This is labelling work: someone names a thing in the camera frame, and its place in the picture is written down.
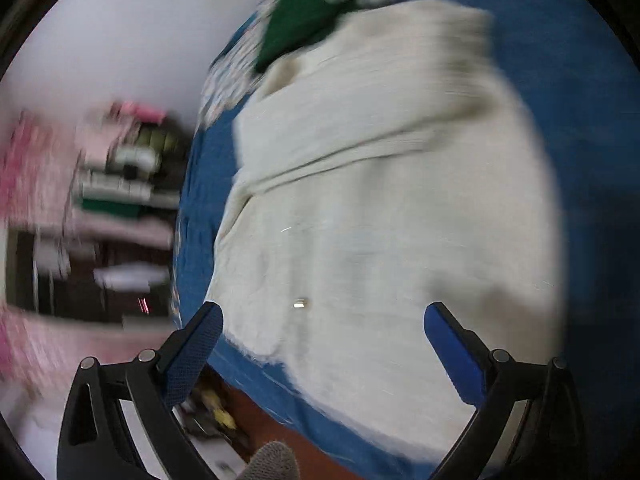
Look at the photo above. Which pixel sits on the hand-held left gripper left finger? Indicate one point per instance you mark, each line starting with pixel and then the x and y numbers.
pixel 192 347

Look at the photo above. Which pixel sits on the cluttered dark shelf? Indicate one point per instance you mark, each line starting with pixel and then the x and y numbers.
pixel 125 200

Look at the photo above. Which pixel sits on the green cloth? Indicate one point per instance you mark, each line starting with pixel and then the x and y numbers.
pixel 300 17

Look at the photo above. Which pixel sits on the person's left hand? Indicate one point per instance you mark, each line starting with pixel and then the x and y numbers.
pixel 267 462

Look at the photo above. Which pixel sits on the blue bed sheet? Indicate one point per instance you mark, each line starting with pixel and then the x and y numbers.
pixel 580 110

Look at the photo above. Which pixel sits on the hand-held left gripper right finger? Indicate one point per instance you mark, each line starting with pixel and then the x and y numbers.
pixel 452 345

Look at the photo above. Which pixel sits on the pink patterned cloth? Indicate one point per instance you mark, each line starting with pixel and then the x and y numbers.
pixel 25 260

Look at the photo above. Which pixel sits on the cream white garment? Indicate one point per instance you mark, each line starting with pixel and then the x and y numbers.
pixel 380 220

